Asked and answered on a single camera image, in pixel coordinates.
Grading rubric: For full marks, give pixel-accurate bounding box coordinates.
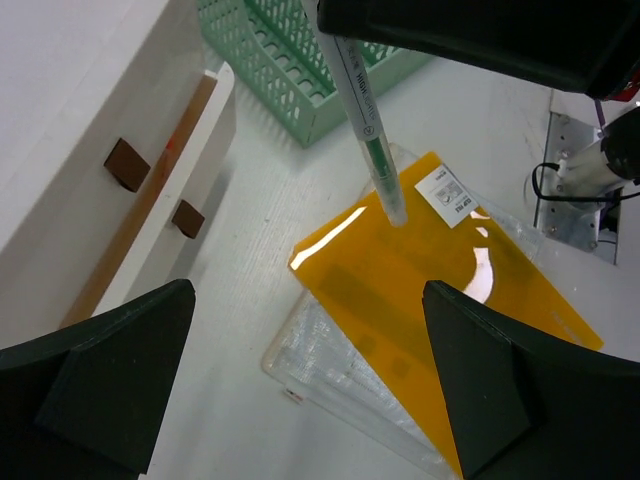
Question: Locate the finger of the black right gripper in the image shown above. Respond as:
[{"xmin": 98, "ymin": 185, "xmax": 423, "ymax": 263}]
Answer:
[{"xmin": 317, "ymin": 0, "xmax": 639, "ymax": 100}]

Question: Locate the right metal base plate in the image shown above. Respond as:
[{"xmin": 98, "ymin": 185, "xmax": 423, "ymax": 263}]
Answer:
[{"xmin": 534, "ymin": 113, "xmax": 623, "ymax": 264}]

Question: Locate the white drawer cabinet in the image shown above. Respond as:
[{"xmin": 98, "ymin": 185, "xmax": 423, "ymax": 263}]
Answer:
[{"xmin": 1, "ymin": 1, "xmax": 236, "ymax": 347}]

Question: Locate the clear zip document pouch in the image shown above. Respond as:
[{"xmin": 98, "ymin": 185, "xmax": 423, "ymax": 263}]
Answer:
[{"xmin": 260, "ymin": 142, "xmax": 549, "ymax": 480}]

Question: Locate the green file rack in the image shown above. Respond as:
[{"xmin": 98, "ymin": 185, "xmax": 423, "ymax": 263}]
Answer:
[{"xmin": 195, "ymin": 0, "xmax": 436, "ymax": 149}]

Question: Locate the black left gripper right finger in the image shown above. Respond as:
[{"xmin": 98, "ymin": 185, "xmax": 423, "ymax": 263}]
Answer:
[{"xmin": 423, "ymin": 281, "xmax": 639, "ymax": 479}]

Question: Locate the green highlighter pen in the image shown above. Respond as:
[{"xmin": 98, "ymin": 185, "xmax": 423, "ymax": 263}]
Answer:
[{"xmin": 301, "ymin": 1, "xmax": 408, "ymax": 227}]

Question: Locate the yellow clip file folder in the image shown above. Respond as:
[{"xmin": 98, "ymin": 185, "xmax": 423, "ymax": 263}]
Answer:
[{"xmin": 287, "ymin": 150, "xmax": 605, "ymax": 479}]

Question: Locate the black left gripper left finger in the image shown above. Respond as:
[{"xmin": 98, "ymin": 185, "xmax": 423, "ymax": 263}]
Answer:
[{"xmin": 1, "ymin": 279, "xmax": 196, "ymax": 479}]

